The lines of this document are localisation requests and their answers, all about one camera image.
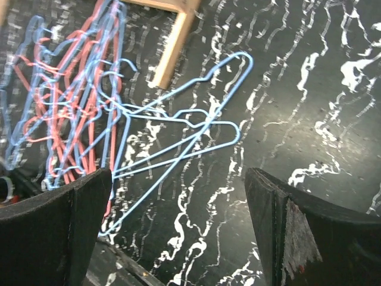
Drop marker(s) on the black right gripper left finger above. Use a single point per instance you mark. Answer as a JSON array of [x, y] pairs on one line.
[[49, 239]]

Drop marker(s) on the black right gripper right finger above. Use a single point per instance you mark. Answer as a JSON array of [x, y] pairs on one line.
[[305, 240]]

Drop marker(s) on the blue wire hanger flat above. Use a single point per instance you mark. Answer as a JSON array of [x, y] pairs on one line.
[[133, 152]]

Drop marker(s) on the blue wire hanger long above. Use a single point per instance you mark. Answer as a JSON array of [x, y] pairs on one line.
[[250, 64]]

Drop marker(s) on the wooden clothes rack frame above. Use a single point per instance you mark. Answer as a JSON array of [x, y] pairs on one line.
[[33, 53]]

